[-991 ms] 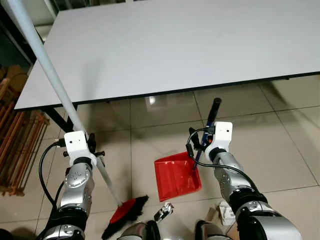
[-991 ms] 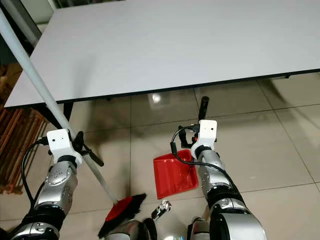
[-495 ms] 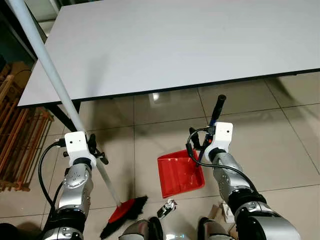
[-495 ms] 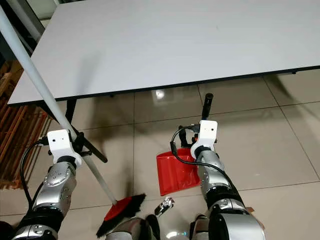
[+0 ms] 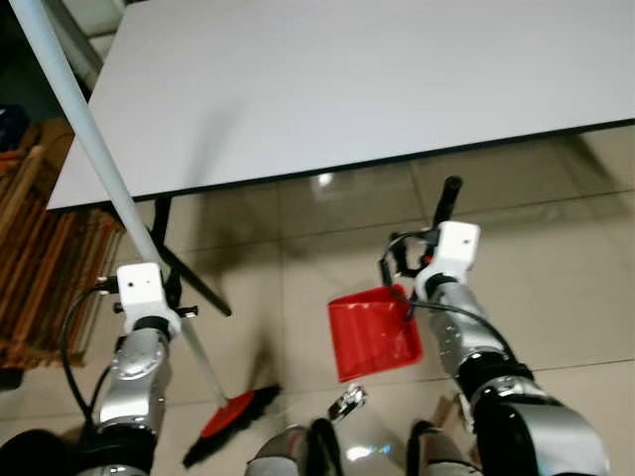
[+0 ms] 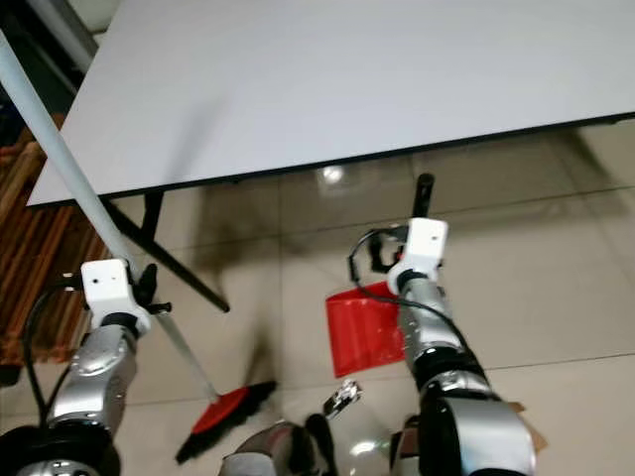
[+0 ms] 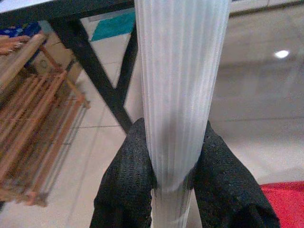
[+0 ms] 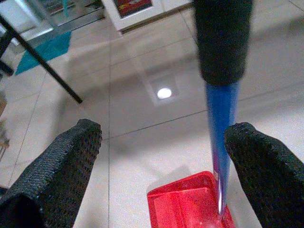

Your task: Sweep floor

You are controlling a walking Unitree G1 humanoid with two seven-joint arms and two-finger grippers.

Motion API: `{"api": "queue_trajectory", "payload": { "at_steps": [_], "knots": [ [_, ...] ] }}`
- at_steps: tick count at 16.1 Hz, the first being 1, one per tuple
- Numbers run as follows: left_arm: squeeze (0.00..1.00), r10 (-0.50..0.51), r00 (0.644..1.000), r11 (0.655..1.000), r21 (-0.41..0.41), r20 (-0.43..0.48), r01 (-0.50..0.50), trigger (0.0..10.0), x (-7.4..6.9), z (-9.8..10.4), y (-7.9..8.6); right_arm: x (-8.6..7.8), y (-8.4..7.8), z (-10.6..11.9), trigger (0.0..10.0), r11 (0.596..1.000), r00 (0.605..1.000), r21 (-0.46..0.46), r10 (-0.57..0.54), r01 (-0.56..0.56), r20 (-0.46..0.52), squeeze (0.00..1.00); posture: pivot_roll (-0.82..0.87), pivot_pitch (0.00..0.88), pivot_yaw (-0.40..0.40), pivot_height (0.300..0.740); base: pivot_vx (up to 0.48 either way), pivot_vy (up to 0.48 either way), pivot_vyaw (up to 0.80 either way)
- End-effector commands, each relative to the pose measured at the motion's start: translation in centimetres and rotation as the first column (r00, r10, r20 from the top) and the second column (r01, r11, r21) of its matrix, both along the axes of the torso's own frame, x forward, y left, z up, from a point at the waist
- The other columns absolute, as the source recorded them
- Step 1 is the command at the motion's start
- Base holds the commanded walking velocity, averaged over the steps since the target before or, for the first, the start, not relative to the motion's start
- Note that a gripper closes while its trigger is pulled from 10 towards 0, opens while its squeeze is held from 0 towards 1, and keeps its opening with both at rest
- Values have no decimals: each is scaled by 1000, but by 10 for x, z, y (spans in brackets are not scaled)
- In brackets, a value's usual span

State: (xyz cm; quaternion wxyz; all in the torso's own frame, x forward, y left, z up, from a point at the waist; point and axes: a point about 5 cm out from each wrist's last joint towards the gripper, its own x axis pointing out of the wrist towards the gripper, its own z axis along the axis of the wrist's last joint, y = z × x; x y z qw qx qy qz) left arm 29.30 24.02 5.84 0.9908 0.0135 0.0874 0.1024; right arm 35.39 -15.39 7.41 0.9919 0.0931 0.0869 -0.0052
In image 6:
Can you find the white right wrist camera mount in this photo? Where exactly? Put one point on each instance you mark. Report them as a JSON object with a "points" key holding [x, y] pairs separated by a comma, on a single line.
{"points": [[425, 243]]}

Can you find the brown wooden slatted rack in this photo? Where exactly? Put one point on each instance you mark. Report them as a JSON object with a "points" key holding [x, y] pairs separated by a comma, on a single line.
{"points": [[40, 258]]}

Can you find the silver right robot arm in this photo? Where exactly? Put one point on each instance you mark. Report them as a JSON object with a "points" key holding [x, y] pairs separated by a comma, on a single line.
{"points": [[432, 327]]}

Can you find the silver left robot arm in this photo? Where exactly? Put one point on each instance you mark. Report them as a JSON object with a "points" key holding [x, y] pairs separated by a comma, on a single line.
{"points": [[104, 372]]}

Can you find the robot left leg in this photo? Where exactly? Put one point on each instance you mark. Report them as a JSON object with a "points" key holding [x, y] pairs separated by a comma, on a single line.
{"points": [[268, 451]]}

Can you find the grey pole red head broom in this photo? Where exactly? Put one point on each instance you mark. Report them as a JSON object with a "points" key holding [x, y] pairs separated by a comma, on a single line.
{"points": [[223, 409]]}

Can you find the white table black frame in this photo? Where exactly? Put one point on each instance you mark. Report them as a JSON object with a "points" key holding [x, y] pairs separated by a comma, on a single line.
{"points": [[357, 79]]}

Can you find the crumpled silver wrapper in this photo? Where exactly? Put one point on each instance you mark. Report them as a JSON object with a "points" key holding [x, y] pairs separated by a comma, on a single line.
{"points": [[342, 397]]}

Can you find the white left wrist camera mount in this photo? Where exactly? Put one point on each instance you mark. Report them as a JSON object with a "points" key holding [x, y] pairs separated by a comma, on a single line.
{"points": [[107, 283]]}

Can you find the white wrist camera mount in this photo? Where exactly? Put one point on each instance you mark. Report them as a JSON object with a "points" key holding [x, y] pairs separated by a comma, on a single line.
{"points": [[425, 243], [107, 283]]}

